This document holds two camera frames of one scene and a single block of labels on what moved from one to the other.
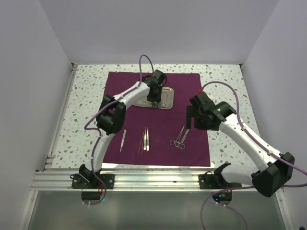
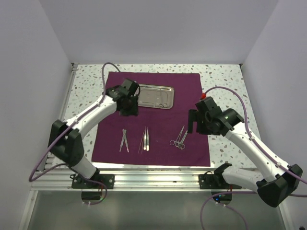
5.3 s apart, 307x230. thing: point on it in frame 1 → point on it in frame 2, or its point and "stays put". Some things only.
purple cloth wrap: [155, 136] stays put
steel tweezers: [145, 143] stays put
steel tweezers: [147, 140] stays put
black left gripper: [157, 98] → [134, 110]
